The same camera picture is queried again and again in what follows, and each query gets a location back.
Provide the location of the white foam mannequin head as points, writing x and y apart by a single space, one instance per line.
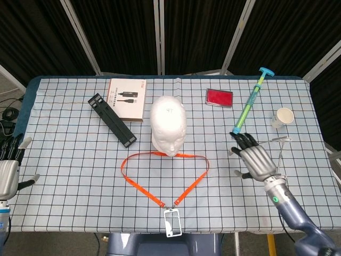
167 120

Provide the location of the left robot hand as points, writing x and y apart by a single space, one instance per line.
9 176

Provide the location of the white table leg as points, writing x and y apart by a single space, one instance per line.
237 244

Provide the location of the green blue toy pump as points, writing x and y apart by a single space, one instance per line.
251 98

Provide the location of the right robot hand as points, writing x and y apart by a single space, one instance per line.
258 162

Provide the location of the black folding screen partition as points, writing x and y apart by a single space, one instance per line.
120 26

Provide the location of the white paper cup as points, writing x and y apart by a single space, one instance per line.
283 116

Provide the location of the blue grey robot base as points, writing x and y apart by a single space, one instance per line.
160 248

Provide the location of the black folding plastic stand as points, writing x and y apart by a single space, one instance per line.
112 120

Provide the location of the red stamp pad case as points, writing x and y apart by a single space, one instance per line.
219 97

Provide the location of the blue checkered tablecloth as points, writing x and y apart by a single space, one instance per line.
80 186

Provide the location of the white badge holder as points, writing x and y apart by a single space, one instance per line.
167 226

